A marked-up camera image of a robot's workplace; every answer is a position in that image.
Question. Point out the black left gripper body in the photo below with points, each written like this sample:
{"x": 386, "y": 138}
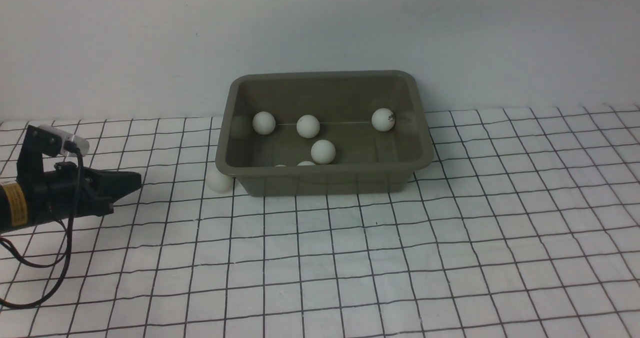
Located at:
{"x": 61, "y": 193}

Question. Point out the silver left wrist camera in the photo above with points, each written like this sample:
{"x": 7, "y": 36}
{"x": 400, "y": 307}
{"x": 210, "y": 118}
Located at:
{"x": 46, "y": 140}

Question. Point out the white black grid tablecloth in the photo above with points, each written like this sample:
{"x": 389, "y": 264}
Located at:
{"x": 525, "y": 225}

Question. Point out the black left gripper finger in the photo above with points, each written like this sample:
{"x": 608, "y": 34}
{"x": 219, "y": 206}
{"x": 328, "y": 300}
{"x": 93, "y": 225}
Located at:
{"x": 107, "y": 199}
{"x": 117, "y": 181}

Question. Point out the plain white ping-pong ball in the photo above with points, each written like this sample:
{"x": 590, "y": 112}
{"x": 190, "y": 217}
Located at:
{"x": 264, "y": 123}

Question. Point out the white ball beside bin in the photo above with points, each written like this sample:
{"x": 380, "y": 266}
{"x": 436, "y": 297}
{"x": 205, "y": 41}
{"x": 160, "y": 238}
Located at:
{"x": 218, "y": 182}

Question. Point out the olive green plastic bin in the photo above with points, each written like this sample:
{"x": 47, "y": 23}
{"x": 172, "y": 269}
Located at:
{"x": 367, "y": 160}

